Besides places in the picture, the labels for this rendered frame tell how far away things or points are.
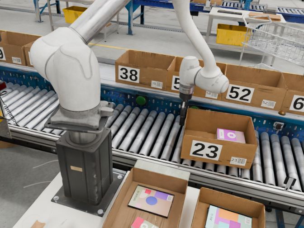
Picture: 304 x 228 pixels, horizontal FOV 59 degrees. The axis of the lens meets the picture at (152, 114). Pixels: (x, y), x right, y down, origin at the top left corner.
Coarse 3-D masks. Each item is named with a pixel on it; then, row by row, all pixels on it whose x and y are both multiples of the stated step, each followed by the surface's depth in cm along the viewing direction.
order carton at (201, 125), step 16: (192, 112) 170; (208, 112) 168; (192, 128) 177; (208, 128) 175; (224, 128) 172; (240, 128) 170; (224, 144) 144; (240, 144) 142; (256, 144) 142; (208, 160) 152; (224, 160) 149
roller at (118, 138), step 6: (138, 108) 199; (132, 114) 191; (126, 120) 185; (132, 120) 187; (126, 126) 179; (120, 132) 172; (126, 132) 177; (114, 138) 167; (120, 138) 169; (114, 144) 162
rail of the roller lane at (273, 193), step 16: (16, 128) 171; (48, 144) 169; (128, 160) 156; (144, 160) 152; (160, 160) 153; (192, 176) 148; (208, 176) 145; (224, 176) 145; (240, 192) 145; (256, 192) 142; (272, 192) 139; (288, 192) 137
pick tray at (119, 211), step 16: (128, 176) 128; (144, 176) 133; (160, 176) 130; (128, 192) 130; (176, 192) 132; (112, 208) 112; (128, 208) 122; (176, 208) 124; (112, 224) 115; (128, 224) 115; (160, 224) 116; (176, 224) 117
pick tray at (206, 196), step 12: (204, 192) 124; (216, 192) 122; (204, 204) 126; (216, 204) 126; (228, 204) 124; (240, 204) 121; (252, 204) 119; (204, 216) 121; (252, 216) 122; (264, 216) 112
